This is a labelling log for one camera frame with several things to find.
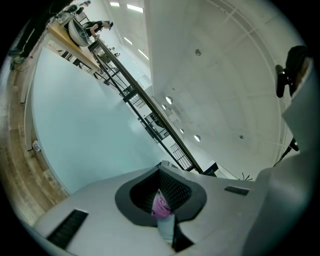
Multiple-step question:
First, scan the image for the black head camera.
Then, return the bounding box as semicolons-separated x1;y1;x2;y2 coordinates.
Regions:
274;63;297;99

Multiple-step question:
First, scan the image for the person's white shirt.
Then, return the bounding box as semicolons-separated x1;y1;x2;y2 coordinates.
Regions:
246;68;320;256

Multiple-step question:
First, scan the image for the black tripod stand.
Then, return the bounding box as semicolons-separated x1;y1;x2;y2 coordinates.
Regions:
273;136;300;168

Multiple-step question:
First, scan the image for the person's head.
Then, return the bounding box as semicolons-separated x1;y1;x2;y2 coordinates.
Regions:
296;56;315;86

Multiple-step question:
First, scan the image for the black railing with wooden handrail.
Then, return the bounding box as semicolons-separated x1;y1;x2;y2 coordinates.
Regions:
87;37;219;178

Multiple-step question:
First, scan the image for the row of ceiling light panels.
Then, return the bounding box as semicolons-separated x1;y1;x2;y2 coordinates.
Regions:
109;1;151;61

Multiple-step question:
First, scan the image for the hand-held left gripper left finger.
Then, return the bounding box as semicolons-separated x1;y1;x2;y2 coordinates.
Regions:
32;166;173;256

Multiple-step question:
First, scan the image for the light wooden table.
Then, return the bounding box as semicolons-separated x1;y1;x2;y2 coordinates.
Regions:
46;21;101;77

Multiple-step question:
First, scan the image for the purple cloth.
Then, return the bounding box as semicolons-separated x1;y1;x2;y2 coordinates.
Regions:
150;192;175;219

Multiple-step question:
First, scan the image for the large metal bowl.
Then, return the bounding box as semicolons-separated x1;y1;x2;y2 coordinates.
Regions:
67;19;91;48

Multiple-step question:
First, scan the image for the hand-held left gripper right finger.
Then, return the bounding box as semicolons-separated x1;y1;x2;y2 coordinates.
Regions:
159;166;256;255

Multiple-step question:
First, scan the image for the black office chair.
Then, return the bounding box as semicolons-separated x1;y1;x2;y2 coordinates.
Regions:
202;161;219;177

